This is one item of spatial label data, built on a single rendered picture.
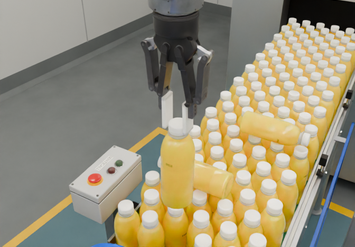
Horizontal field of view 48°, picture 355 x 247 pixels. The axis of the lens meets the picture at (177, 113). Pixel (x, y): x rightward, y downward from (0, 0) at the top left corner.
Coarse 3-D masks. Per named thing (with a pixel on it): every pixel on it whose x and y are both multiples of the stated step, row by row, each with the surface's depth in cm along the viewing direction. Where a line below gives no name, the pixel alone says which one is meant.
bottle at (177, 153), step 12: (168, 132) 77; (168, 144) 77; (180, 144) 76; (192, 144) 78; (168, 156) 77; (180, 156) 76; (192, 156) 78; (168, 168) 79; (180, 168) 78; (192, 168) 80; (168, 180) 80; (180, 180) 80; (192, 180) 82; (168, 192) 82; (180, 192) 81; (192, 192) 85; (168, 204) 84; (180, 204) 83
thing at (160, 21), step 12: (156, 12) 63; (156, 24) 63; (168, 24) 61; (180, 24) 61; (192, 24) 62; (156, 36) 67; (168, 36) 62; (180, 36) 62; (192, 36) 63; (192, 48) 64; (168, 60) 68
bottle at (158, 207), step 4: (144, 200) 103; (160, 200) 105; (144, 204) 103; (148, 204) 102; (152, 204) 102; (156, 204) 102; (160, 204) 103; (140, 208) 105; (144, 208) 103; (148, 208) 102; (152, 208) 102; (156, 208) 102; (160, 208) 103; (164, 208) 105; (140, 212) 104; (156, 212) 102; (160, 212) 103; (164, 212) 105; (140, 216) 104; (160, 216) 103; (160, 220) 104
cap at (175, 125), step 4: (172, 120) 77; (176, 120) 77; (180, 120) 77; (172, 124) 76; (176, 124) 76; (180, 124) 76; (172, 128) 75; (176, 128) 75; (180, 128) 75; (172, 132) 75; (176, 132) 75; (180, 132) 75
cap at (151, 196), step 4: (148, 192) 103; (152, 192) 103; (156, 192) 103; (144, 196) 102; (148, 196) 101; (152, 196) 101; (156, 196) 101; (148, 200) 101; (152, 200) 101; (156, 200) 102
